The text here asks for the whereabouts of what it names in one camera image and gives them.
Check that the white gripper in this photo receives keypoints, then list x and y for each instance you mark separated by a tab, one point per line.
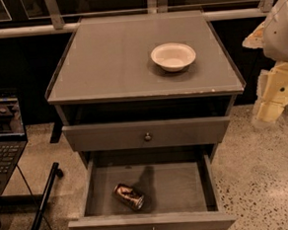
281	36

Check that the orange soda can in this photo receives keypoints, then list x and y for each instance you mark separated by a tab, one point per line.
129	196

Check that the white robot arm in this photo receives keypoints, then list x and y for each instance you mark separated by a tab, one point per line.
275	41

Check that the round top drawer knob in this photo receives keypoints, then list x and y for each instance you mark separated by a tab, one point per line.
147	137

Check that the grey drawer cabinet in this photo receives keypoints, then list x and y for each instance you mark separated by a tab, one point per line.
107	74

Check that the grey open middle drawer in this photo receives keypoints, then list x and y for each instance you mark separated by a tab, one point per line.
178	196

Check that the grey top drawer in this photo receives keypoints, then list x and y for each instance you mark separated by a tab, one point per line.
127	135

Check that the white paper bowl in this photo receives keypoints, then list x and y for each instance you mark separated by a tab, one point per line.
173	56

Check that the metal window railing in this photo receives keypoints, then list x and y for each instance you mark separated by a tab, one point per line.
20	18

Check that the black laptop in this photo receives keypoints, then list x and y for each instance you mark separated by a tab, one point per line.
13	137

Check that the black table leg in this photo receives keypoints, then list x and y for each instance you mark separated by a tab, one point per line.
41	200

